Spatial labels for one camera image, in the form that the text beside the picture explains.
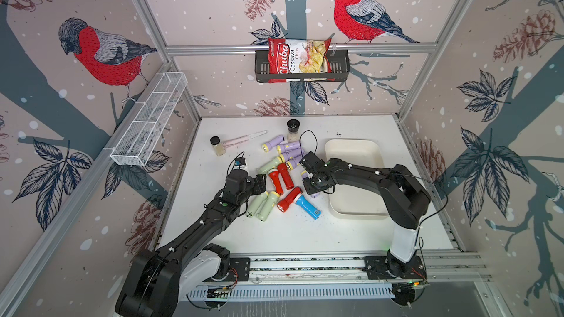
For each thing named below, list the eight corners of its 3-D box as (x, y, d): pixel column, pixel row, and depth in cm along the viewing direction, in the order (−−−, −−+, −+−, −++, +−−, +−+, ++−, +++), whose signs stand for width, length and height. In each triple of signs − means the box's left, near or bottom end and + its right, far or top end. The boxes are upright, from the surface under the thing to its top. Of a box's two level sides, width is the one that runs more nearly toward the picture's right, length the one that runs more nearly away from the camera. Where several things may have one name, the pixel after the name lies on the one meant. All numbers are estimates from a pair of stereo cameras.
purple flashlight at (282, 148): (278, 156, 105) (278, 153, 103) (275, 149, 108) (274, 146, 106) (300, 148, 109) (301, 144, 107) (296, 141, 111) (296, 138, 109)
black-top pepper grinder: (287, 145, 112) (287, 129, 102) (287, 135, 116) (287, 119, 106) (299, 145, 112) (300, 129, 102) (298, 135, 116) (299, 119, 106)
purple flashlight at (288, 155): (281, 164, 103) (281, 160, 101) (277, 158, 105) (277, 154, 103) (302, 154, 106) (302, 151, 104) (298, 149, 109) (298, 145, 106)
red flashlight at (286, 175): (286, 190, 94) (286, 188, 92) (277, 166, 102) (277, 164, 100) (294, 188, 95) (294, 185, 93) (284, 164, 103) (284, 161, 101)
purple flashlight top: (266, 154, 107) (266, 149, 104) (261, 149, 109) (261, 144, 106) (285, 141, 112) (285, 137, 110) (280, 137, 114) (280, 132, 111)
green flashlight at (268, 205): (256, 218, 87) (255, 215, 84) (272, 193, 94) (272, 189, 91) (264, 223, 86) (264, 220, 83) (280, 196, 93) (279, 193, 90)
